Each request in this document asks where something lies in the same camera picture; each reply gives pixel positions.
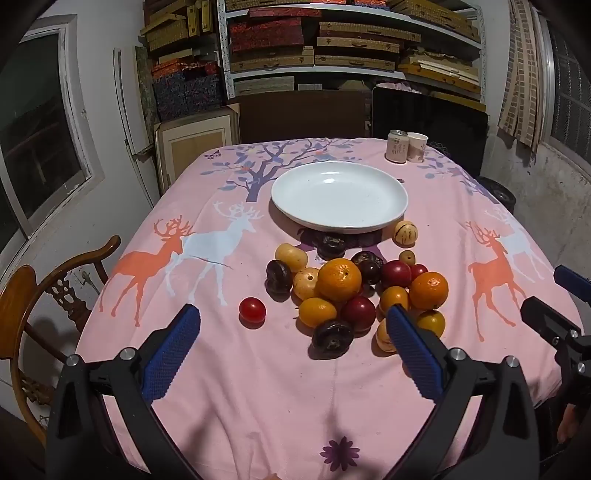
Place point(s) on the orange tomato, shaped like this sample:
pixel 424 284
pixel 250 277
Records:
pixel 394 299

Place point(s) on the wooden framed panel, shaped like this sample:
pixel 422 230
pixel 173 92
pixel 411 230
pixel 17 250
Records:
pixel 198 143

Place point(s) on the large orange tangerine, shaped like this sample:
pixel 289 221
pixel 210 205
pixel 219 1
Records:
pixel 339 279

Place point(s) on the stack of yellow flat boxes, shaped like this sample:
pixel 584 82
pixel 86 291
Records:
pixel 180 27

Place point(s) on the dark red plum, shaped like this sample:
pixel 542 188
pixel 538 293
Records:
pixel 358 314

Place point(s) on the wooden chair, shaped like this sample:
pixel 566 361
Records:
pixel 27 300

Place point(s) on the pink drink can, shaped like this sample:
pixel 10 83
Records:
pixel 396 146

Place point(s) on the brown board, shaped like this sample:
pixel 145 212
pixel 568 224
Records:
pixel 300 115

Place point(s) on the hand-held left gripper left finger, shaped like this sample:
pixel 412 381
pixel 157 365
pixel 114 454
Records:
pixel 173 355

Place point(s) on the white plate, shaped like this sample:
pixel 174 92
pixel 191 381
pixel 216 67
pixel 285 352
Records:
pixel 339 196

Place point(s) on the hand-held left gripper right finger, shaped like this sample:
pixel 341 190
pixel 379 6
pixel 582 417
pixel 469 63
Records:
pixel 415 355

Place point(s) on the dark brown water chestnut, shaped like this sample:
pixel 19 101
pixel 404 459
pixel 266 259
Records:
pixel 279 276
pixel 332 335
pixel 331 244
pixel 368 265

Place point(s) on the white framed window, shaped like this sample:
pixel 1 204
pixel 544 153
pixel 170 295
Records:
pixel 32 138

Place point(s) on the stack of red patterned boxes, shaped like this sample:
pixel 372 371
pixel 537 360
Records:
pixel 268 27

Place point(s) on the small orange tangerine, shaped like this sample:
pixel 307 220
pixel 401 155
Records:
pixel 316 312

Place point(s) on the stack of tan woven boxes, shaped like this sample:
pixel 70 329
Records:
pixel 360 41

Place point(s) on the green patterned panel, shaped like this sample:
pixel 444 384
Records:
pixel 145 92

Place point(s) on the small yellow fruit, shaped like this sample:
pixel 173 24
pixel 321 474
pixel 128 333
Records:
pixel 407 257

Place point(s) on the yellow round fruit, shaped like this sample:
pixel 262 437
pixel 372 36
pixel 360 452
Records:
pixel 291 256
pixel 305 282

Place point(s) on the brick pattern curtain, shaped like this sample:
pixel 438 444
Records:
pixel 521 78

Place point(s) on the white wooden plank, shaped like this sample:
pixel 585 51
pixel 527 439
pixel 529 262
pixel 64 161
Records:
pixel 131 129

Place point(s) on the person's right hand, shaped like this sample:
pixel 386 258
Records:
pixel 568 422

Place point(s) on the black wheel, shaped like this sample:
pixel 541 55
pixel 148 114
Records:
pixel 501 194

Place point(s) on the white metal shelf rack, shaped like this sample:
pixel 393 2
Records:
pixel 223 55

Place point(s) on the orange red patterned boxes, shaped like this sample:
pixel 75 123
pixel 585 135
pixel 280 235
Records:
pixel 184 69

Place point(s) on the pink deer print tablecloth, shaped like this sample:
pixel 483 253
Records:
pixel 258 392

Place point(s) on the barred window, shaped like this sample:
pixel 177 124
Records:
pixel 568 92

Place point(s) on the yellow tomato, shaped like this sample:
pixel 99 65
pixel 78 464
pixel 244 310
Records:
pixel 432 322

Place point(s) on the blue patterned storage box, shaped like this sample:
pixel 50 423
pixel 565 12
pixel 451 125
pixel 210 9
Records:
pixel 203 91
pixel 168 98

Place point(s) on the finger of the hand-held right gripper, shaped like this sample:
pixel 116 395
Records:
pixel 570 279
pixel 545 321

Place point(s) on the white paper cup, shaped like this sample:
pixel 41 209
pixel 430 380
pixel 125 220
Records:
pixel 417 147

